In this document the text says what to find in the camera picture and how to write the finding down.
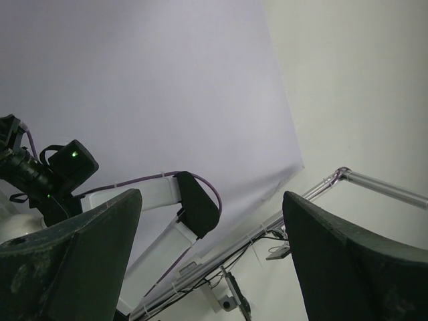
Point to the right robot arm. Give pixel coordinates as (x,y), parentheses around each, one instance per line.
(176,213)

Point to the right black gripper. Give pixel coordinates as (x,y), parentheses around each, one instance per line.
(55,173)

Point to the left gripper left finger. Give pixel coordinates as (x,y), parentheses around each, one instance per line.
(73,270)

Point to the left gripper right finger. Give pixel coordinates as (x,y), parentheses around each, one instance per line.
(347,272)

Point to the overhead camera on frame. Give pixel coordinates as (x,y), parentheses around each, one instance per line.
(236,300)

